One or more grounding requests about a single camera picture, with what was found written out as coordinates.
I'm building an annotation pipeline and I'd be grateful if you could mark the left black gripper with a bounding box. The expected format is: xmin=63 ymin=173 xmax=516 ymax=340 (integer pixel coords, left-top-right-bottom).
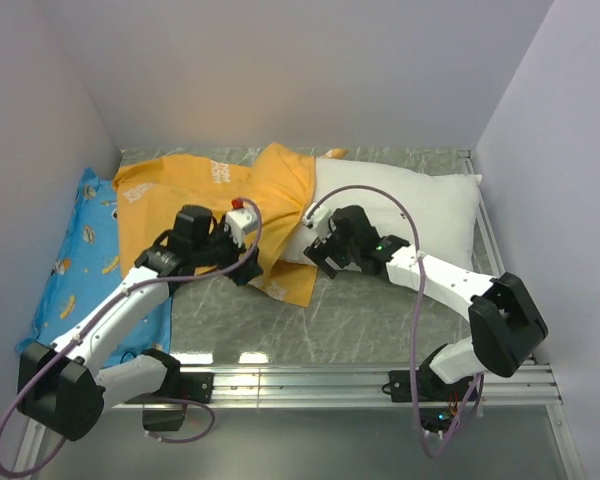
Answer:
xmin=192 ymin=214 xmax=263 ymax=284

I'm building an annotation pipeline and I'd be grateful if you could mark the orange pillowcase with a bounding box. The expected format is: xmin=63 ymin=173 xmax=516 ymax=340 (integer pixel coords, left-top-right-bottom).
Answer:
xmin=113 ymin=143 xmax=317 ymax=307

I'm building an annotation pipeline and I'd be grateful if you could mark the white pillow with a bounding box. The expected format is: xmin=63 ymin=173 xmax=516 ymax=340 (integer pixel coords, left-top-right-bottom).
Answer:
xmin=280 ymin=157 xmax=482 ymax=270

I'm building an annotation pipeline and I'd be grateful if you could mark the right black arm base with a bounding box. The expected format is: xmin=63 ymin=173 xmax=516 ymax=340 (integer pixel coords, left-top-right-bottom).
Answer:
xmin=381 ymin=370 xmax=484 ymax=433

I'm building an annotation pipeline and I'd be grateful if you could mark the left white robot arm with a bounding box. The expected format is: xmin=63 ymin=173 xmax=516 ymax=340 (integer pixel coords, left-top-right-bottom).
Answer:
xmin=13 ymin=198 xmax=263 ymax=441

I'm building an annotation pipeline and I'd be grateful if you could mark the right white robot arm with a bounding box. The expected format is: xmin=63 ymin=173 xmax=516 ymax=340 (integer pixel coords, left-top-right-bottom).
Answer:
xmin=302 ymin=205 xmax=548 ymax=401

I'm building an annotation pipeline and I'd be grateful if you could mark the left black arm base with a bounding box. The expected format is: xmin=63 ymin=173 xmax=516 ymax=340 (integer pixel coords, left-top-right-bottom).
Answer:
xmin=122 ymin=371 xmax=215 ymax=439

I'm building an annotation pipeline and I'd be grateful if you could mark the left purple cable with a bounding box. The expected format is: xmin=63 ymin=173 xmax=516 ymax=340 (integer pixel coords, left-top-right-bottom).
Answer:
xmin=0 ymin=196 xmax=261 ymax=476

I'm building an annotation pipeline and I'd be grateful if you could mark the purple cable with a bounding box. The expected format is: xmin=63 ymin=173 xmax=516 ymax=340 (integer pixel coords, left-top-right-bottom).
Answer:
xmin=304 ymin=184 xmax=485 ymax=459
xmin=0 ymin=196 xmax=261 ymax=476

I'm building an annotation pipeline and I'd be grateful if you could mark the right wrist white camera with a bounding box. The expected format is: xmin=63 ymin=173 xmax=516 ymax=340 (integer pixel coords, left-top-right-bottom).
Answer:
xmin=301 ymin=202 xmax=332 ymax=238

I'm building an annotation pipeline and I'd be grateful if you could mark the wrist white camera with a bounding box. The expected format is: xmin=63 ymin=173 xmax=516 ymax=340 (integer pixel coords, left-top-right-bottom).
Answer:
xmin=301 ymin=202 xmax=332 ymax=238
xmin=224 ymin=198 xmax=258 ymax=247

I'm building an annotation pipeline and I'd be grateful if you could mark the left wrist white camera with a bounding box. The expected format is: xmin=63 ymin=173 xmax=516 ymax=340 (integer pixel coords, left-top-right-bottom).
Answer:
xmin=224 ymin=198 xmax=258 ymax=247

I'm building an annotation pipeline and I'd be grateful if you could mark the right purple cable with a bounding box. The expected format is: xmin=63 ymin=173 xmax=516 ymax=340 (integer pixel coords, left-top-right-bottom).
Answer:
xmin=304 ymin=184 xmax=485 ymax=459

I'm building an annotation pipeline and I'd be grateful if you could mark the aluminium mounting rail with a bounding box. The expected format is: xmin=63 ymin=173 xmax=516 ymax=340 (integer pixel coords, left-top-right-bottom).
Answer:
xmin=29 ymin=363 xmax=561 ymax=411

